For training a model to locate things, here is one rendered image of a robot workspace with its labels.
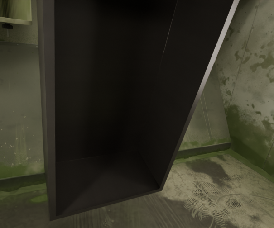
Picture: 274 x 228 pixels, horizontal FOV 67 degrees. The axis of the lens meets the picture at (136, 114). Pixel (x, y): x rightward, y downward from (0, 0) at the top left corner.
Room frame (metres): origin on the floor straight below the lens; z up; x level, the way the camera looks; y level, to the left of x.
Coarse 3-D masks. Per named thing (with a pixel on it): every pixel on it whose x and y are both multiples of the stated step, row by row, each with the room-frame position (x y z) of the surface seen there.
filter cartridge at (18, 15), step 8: (0, 0) 1.46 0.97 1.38; (8, 0) 1.47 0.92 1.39; (16, 0) 1.52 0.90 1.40; (24, 0) 1.57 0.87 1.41; (0, 8) 1.47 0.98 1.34; (8, 8) 1.49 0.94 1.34; (16, 8) 1.52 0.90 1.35; (24, 8) 1.56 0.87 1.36; (0, 16) 1.46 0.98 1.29; (8, 16) 1.50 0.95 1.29; (16, 16) 1.51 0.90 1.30; (24, 16) 1.57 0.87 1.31; (8, 24) 1.59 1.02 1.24; (24, 24) 1.56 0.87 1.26; (8, 32) 1.60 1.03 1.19
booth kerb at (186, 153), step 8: (216, 144) 2.27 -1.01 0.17; (224, 144) 2.33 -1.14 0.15; (184, 152) 2.03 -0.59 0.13; (192, 152) 2.09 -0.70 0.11; (200, 152) 2.15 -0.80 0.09; (208, 152) 2.21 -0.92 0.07; (16, 176) 1.26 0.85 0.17; (24, 176) 1.29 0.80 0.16; (32, 176) 1.31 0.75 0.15; (40, 176) 1.34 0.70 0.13; (0, 184) 1.21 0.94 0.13; (8, 184) 1.23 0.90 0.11; (16, 184) 1.26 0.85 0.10; (24, 184) 1.28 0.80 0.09; (32, 184) 1.31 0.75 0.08
